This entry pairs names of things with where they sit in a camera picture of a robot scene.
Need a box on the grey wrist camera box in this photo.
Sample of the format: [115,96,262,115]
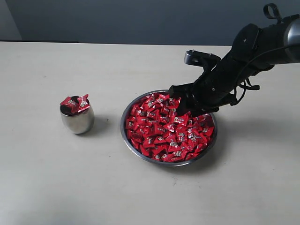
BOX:
[184,50,221,72]

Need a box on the stainless steel cup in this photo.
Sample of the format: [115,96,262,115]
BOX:
[60,96,95,135]

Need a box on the pile of red wrapped candies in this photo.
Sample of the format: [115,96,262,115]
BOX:
[125,92,215,163]

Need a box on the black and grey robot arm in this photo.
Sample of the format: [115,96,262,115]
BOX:
[168,17,300,117]

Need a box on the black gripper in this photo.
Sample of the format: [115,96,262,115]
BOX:
[168,51,258,116]

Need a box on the stainless steel bowl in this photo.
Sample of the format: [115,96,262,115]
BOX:
[120,89,218,167]

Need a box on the red candy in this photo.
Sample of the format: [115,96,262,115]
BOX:
[77,94,90,113]
[60,97,78,113]

